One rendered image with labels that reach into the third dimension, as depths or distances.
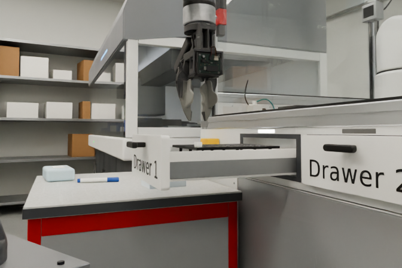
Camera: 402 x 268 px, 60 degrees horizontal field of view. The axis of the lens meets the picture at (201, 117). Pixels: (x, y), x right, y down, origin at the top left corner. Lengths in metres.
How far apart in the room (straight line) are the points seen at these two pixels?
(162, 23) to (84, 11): 3.60
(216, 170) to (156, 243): 0.33
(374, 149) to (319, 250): 0.28
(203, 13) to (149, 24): 0.95
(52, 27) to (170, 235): 4.39
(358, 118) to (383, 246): 0.23
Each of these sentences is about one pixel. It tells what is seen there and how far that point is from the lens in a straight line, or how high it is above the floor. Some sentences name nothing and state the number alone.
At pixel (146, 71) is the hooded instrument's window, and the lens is 1.70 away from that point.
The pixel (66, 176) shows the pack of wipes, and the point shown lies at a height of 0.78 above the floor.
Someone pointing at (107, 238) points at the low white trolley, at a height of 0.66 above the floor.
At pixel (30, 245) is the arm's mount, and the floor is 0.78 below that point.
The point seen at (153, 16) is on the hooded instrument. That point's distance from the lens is 1.75.
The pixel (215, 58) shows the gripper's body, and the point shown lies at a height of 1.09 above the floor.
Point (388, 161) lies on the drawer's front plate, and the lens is 0.66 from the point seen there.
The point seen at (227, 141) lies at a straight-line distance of 1.17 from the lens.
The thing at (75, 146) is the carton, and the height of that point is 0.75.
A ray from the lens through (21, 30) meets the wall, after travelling 5.12.
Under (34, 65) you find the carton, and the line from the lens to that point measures 4.55.
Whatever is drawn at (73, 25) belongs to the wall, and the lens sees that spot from 5.21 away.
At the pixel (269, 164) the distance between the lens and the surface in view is 0.83.
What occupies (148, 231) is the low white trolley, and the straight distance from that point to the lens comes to 0.99.
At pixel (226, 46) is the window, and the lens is 1.25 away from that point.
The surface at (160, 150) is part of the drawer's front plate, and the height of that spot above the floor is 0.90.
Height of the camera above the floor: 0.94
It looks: 2 degrees up
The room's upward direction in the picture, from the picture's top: straight up
